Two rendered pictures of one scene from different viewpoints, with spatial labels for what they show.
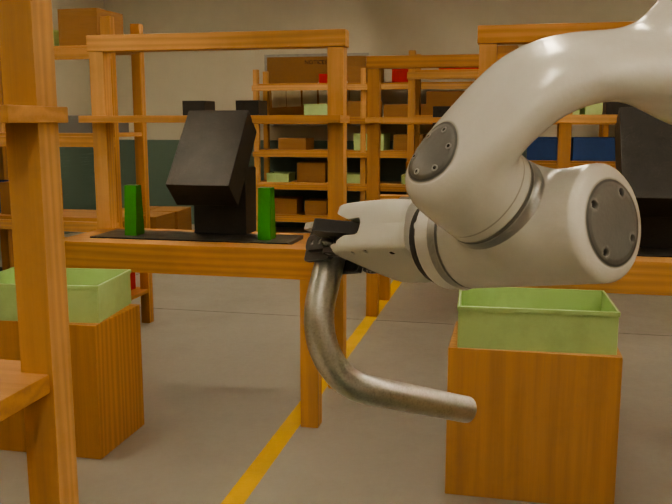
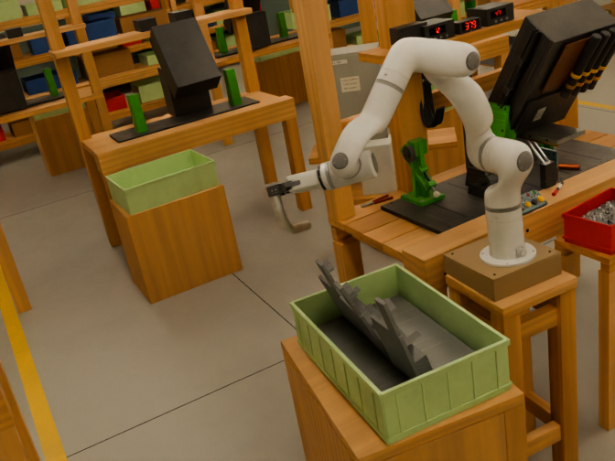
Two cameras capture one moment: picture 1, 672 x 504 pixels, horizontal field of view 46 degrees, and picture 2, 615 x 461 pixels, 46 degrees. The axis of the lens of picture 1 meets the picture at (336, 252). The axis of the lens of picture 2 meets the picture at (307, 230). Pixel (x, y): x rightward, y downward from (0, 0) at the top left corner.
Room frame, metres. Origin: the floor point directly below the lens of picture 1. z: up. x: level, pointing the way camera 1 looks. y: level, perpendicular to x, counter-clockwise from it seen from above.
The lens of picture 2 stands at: (-0.90, 1.17, 2.12)
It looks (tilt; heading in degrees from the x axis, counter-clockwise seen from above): 23 degrees down; 323
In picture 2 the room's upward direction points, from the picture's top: 10 degrees counter-clockwise
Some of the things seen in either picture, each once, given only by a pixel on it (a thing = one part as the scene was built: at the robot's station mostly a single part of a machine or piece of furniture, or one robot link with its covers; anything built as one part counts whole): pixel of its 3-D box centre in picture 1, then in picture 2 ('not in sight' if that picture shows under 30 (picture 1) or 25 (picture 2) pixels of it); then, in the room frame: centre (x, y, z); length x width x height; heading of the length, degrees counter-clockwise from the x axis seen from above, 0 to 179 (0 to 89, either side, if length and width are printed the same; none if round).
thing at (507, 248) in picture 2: not in sight; (505, 230); (0.47, -0.68, 1.02); 0.19 x 0.19 x 0.18
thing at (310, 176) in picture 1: (365, 151); not in sight; (10.82, -0.40, 1.11); 3.01 x 0.54 x 2.23; 77
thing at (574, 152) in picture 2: not in sight; (507, 179); (0.94, -1.35, 0.89); 1.10 x 0.42 x 0.02; 79
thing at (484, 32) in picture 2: not in sight; (457, 35); (1.19, -1.40, 1.52); 0.90 x 0.25 x 0.04; 79
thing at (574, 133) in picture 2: not in sight; (534, 131); (0.82, -1.41, 1.11); 0.39 x 0.16 x 0.03; 169
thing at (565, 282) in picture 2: not in sight; (509, 280); (0.47, -0.68, 0.83); 0.32 x 0.32 x 0.04; 74
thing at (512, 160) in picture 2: not in sight; (506, 174); (0.45, -0.68, 1.24); 0.19 x 0.12 x 0.24; 168
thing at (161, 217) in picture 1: (145, 229); not in sight; (9.65, 2.32, 0.22); 1.20 x 0.81 x 0.44; 170
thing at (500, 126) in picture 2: not in sight; (501, 126); (0.89, -1.27, 1.17); 0.13 x 0.12 x 0.20; 79
